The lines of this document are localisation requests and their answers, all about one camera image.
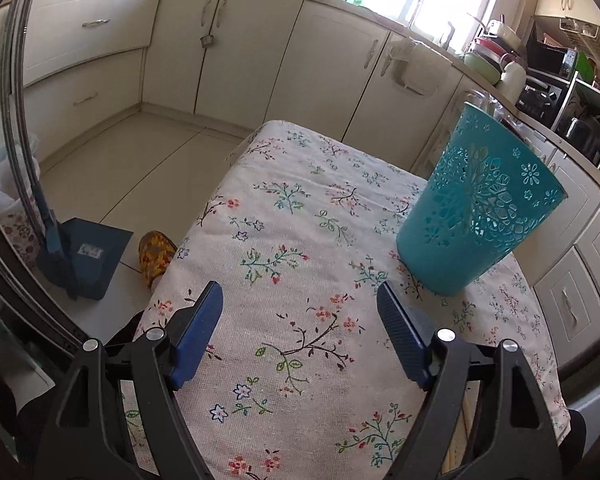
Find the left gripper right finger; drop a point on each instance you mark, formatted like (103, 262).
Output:
(511, 436)

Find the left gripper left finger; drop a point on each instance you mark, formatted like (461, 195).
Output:
(86, 435)

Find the blue dustpan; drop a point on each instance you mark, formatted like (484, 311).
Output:
(81, 256)

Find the patterned slipper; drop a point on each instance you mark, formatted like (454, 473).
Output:
(155, 253)

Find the floral white tablecloth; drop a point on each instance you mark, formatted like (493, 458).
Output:
(300, 380)

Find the blue perforated plastic basket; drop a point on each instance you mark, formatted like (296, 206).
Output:
(487, 194)

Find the white thermos jug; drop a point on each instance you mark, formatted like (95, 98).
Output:
(512, 83)

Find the green bowl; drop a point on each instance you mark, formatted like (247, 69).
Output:
(482, 67)

